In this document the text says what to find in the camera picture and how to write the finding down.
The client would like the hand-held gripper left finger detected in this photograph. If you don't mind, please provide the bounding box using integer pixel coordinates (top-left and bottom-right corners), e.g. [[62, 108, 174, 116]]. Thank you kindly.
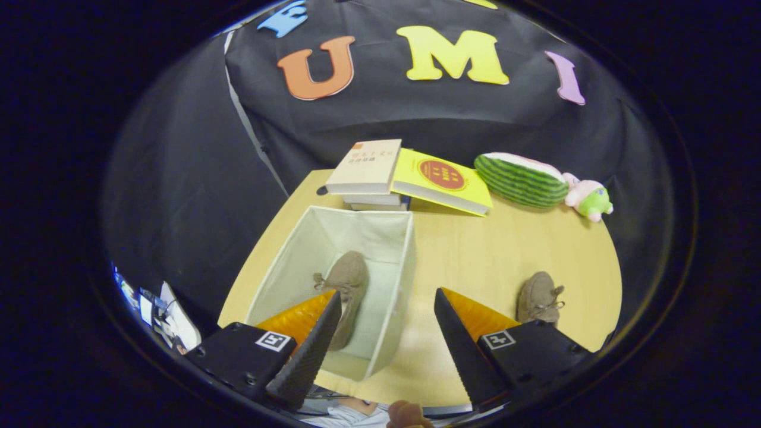
[[185, 290, 343, 411]]

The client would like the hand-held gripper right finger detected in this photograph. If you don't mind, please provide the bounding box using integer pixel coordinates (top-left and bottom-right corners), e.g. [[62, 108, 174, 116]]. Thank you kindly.
[[433, 288, 594, 411]]

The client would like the brown suede shoe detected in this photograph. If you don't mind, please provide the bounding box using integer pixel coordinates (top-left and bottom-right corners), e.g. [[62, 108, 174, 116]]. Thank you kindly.
[[313, 250, 369, 351], [515, 272, 565, 326]]

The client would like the white fabric storage box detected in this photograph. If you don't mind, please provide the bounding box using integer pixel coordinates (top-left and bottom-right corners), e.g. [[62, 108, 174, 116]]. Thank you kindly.
[[245, 205, 417, 382]]

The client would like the person's grey clothing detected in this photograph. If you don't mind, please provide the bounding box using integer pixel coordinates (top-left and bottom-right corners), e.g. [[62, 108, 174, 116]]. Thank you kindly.
[[300, 398, 390, 428]]

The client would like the white flat panel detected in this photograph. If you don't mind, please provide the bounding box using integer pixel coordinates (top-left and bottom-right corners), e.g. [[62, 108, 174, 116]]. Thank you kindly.
[[159, 282, 202, 351]]

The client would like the grey stacked book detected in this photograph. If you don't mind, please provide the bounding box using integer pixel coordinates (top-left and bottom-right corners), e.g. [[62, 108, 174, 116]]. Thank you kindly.
[[342, 193, 405, 206], [348, 200, 411, 212]]

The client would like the yellow book with red circle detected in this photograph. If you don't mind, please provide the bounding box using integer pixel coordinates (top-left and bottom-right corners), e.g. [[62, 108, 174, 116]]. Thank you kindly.
[[391, 148, 493, 217]]

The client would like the watermelon slice plush toy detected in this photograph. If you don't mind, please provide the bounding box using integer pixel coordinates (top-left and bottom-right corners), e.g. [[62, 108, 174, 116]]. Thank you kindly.
[[474, 152, 570, 209]]

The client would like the pink and green plush toy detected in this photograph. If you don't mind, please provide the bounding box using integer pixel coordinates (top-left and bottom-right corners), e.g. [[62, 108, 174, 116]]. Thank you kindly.
[[562, 172, 614, 223]]

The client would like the beige cover book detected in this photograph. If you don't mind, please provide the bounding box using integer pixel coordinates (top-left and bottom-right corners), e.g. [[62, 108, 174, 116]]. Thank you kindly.
[[325, 139, 402, 196]]

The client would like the black backdrop cloth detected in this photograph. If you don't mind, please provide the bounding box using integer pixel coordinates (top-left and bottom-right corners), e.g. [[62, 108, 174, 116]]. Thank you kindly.
[[104, 0, 672, 333]]

